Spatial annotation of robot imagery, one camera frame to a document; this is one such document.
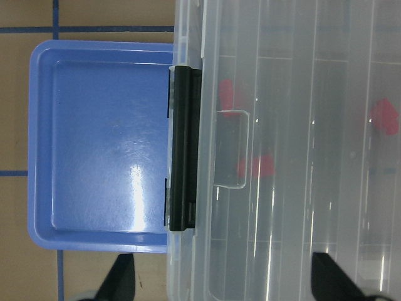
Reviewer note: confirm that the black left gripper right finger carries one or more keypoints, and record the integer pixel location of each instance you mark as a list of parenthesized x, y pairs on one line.
[(330, 282)]

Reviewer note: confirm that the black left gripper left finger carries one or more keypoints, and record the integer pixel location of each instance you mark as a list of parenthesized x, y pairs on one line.
[(119, 283)]

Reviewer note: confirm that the red block grasped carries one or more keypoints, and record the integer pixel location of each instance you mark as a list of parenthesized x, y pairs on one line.
[(262, 166)]

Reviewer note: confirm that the clear plastic box lid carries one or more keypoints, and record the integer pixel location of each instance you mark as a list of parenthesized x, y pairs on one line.
[(305, 76)]

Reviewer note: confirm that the clear plastic storage box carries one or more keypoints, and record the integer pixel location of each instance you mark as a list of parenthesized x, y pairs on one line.
[(186, 52)]

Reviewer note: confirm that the blue plastic tray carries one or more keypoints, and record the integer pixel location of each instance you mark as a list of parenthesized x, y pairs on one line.
[(97, 145)]

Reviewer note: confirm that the red block far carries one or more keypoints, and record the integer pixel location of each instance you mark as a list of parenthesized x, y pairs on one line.
[(384, 117)]

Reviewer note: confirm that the red block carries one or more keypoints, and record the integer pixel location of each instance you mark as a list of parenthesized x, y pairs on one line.
[(226, 96), (384, 117)]

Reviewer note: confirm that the black box latch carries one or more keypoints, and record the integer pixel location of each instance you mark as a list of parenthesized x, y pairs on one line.
[(184, 122)]

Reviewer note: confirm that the red block middle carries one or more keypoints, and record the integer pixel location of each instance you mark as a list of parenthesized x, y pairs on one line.
[(226, 96)]

